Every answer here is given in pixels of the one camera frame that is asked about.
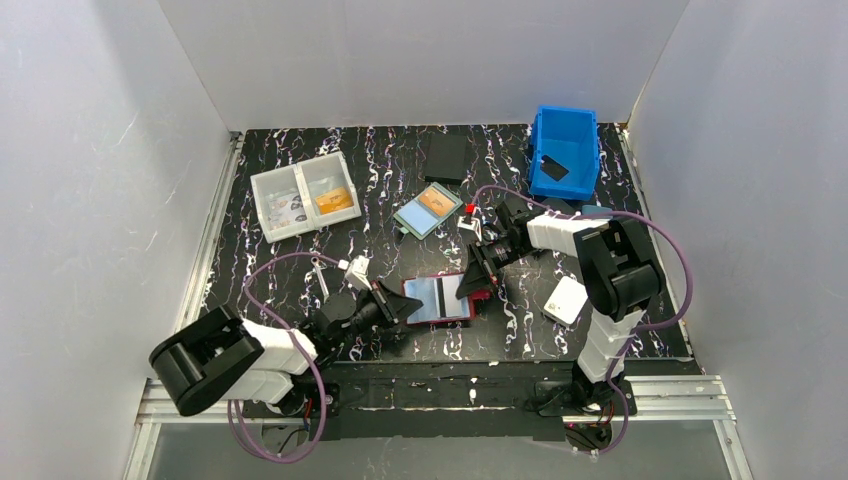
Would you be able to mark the patterned card in tray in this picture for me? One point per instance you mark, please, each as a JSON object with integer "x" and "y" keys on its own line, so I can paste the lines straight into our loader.
{"x": 284, "y": 209}

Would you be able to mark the green open card wallet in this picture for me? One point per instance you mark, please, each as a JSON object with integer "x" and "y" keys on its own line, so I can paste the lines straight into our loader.
{"x": 427, "y": 211}

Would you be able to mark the black card in bin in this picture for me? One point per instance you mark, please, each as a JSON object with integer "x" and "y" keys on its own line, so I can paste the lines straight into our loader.
{"x": 553, "y": 169}

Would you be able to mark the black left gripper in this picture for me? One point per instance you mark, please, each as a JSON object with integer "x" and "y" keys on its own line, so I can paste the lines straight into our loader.
{"x": 382, "y": 300}

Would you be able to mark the aluminium frame rail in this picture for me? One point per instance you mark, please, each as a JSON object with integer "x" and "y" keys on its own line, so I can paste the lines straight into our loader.
{"x": 684, "y": 426}

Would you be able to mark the black wallet at back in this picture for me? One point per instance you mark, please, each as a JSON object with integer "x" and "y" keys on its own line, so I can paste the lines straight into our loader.
{"x": 445, "y": 161}

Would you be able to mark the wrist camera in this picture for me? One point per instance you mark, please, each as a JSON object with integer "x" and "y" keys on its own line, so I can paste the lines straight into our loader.
{"x": 470, "y": 220}
{"x": 356, "y": 272}

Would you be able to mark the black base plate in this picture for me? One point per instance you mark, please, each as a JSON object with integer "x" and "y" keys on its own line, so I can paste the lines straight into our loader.
{"x": 459, "y": 399}

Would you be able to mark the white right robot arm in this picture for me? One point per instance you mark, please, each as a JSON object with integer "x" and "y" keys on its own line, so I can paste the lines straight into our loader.
{"x": 619, "y": 269}

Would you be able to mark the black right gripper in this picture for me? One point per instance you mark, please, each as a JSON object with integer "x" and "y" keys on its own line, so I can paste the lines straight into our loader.
{"x": 489, "y": 263}

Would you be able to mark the dark grey flat wallet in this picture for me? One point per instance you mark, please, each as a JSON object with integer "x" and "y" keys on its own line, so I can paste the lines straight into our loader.
{"x": 560, "y": 206}

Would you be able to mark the orange card in tray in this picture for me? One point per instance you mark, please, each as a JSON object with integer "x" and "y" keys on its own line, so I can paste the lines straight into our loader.
{"x": 334, "y": 200}

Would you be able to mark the white card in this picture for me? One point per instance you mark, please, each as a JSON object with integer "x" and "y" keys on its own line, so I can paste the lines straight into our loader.
{"x": 566, "y": 302}

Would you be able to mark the blue snap wallet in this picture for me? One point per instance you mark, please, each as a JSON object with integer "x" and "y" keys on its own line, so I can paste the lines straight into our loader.
{"x": 595, "y": 210}

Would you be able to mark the blue plastic bin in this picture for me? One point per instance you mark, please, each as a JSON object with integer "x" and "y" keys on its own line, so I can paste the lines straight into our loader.
{"x": 570, "y": 136}

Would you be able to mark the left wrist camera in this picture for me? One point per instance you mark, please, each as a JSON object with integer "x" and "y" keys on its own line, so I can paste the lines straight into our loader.
{"x": 356, "y": 272}

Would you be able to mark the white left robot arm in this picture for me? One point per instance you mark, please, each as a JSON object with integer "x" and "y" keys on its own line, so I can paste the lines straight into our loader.
{"x": 223, "y": 357}

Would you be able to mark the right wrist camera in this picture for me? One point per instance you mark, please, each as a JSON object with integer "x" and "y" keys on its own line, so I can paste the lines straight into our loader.
{"x": 470, "y": 220}

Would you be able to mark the clear two-compartment tray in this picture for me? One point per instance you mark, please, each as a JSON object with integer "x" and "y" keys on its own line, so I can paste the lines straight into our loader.
{"x": 309, "y": 178}

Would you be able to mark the silver wrench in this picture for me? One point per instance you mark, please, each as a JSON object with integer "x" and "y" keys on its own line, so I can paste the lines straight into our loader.
{"x": 318, "y": 273}

